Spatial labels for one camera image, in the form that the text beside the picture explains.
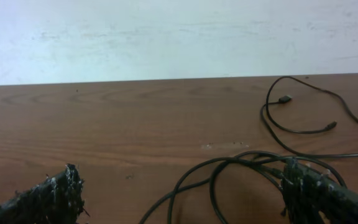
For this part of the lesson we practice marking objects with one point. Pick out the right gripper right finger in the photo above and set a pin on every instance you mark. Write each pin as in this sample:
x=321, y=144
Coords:
x=311, y=197

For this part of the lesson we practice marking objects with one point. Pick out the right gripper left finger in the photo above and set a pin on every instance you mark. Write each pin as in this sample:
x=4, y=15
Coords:
x=55, y=200

